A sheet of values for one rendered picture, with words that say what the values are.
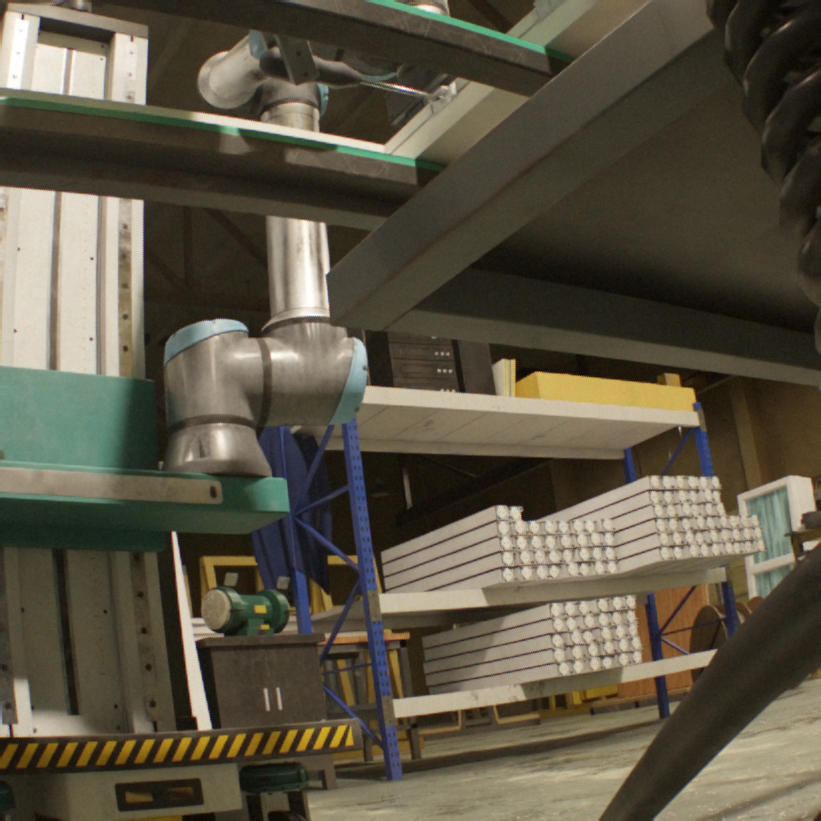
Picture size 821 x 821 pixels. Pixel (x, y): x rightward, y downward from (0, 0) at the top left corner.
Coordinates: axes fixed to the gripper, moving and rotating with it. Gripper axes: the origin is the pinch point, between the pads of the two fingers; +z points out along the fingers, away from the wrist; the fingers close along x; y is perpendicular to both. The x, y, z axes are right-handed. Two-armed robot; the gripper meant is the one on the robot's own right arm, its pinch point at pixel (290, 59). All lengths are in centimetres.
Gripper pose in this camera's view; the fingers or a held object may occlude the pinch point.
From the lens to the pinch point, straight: 99.5
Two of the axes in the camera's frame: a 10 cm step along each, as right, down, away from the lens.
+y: 8.5, -4.9, 2.0
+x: -4.5, -4.8, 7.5
